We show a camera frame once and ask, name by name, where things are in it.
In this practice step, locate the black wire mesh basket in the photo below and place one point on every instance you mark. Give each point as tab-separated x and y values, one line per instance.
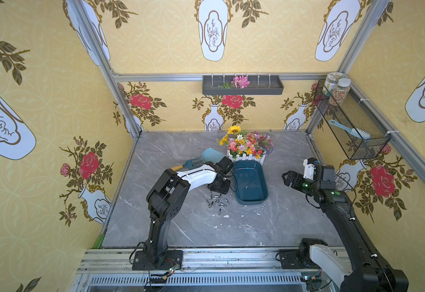
353	113

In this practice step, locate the light blue plastic scoop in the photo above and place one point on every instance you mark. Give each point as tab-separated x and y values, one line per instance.
212	155

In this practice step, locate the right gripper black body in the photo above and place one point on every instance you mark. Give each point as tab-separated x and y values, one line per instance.
296	179

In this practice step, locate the pink flower on shelf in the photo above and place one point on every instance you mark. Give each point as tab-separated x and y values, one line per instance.
240	81

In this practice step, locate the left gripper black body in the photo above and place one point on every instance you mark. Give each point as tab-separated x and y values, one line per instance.
219	184

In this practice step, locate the aluminium front rail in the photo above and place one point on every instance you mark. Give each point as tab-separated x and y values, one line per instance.
217	266

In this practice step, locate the aluminium corner frame post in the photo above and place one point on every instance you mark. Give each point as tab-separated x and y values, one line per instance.
85	22

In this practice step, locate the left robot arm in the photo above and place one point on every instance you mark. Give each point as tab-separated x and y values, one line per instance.
165	200

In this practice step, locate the clear jar white lid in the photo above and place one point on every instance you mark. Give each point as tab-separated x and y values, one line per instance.
331	81

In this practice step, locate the yellow handled blue garden fork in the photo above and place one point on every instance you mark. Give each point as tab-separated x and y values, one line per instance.
189	164

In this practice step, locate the dark teal storage box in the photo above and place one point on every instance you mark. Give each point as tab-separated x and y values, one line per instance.
249	173

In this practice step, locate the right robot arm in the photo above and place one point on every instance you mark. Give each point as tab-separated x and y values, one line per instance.
368	270

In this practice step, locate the dark grey wall shelf tray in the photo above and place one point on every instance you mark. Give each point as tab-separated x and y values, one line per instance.
260	84

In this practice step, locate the light blue brush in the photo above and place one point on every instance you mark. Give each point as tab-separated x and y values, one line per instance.
356	132

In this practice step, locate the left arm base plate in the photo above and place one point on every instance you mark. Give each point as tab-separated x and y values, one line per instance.
141	261

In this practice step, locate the clear jar beige lid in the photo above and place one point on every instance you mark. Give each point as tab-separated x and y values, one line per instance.
340	91

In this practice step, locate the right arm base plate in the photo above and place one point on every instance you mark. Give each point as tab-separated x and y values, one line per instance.
293	259

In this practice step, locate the white picket flower planter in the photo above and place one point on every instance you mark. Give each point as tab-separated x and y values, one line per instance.
246	145

